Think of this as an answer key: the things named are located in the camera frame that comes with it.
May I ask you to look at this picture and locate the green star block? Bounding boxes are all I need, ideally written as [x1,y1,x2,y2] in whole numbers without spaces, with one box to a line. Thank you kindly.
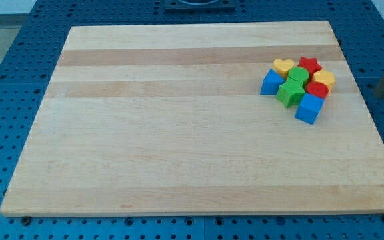
[276,79,305,108]

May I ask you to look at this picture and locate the red cylinder block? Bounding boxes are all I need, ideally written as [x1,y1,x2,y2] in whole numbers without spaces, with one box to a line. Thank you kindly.
[305,81,329,99]

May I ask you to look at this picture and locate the green cylinder block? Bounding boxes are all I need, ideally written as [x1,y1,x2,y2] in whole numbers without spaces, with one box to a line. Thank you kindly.
[287,67,310,85]

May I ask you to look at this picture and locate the blue triangle block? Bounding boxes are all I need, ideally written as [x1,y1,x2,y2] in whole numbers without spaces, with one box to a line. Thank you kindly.
[260,69,285,95]

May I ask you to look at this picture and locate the yellow heart block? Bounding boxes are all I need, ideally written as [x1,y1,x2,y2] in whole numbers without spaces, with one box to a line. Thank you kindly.
[273,59,295,79]

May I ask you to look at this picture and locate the yellow hexagon block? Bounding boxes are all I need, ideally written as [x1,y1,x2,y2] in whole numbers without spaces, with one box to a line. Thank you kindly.
[311,69,336,91]

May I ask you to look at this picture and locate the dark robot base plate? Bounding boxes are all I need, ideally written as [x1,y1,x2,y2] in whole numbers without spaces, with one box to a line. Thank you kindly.
[162,0,235,11]

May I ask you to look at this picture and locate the red star block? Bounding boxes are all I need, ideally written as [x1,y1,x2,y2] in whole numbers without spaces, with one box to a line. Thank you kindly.
[297,57,322,76]

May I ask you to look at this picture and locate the blue cube block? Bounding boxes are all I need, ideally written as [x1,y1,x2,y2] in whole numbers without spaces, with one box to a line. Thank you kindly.
[295,93,325,125]

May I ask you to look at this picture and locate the wooden board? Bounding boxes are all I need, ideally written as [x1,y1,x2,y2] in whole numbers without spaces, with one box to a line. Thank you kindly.
[0,21,384,217]

